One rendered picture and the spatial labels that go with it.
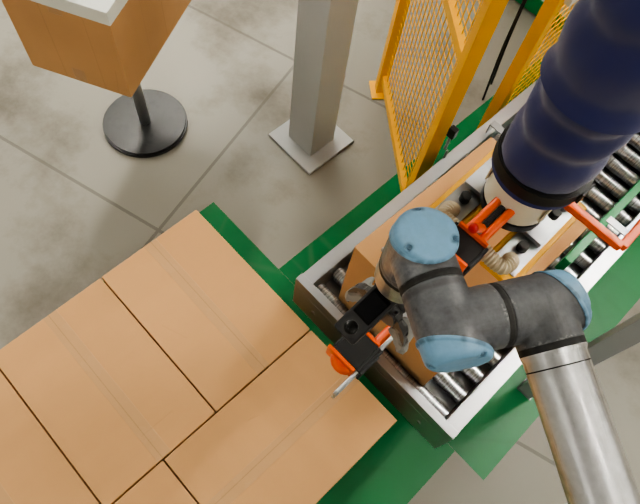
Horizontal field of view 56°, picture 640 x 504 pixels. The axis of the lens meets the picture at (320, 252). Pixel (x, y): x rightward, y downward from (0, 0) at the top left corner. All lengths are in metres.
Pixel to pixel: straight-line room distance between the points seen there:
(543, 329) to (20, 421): 1.59
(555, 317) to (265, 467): 1.23
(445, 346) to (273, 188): 2.15
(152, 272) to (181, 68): 1.49
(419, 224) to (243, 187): 2.08
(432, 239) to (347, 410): 1.19
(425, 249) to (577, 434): 0.30
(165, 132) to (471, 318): 2.39
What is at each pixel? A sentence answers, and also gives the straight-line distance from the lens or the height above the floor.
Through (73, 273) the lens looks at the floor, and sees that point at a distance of 2.76.
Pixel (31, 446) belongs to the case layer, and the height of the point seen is 0.54.
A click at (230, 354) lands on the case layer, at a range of 1.96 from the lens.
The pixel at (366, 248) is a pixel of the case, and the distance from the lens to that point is 1.66.
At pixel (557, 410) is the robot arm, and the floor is 1.68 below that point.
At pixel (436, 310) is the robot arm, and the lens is 0.78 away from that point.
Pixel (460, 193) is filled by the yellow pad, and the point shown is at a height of 1.12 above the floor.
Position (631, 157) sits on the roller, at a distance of 2.73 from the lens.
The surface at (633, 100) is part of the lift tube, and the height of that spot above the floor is 1.68.
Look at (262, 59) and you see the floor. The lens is 3.32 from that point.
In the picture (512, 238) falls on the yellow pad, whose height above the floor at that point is 1.12.
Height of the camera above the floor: 2.42
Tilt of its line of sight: 64 degrees down
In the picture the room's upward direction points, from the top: 12 degrees clockwise
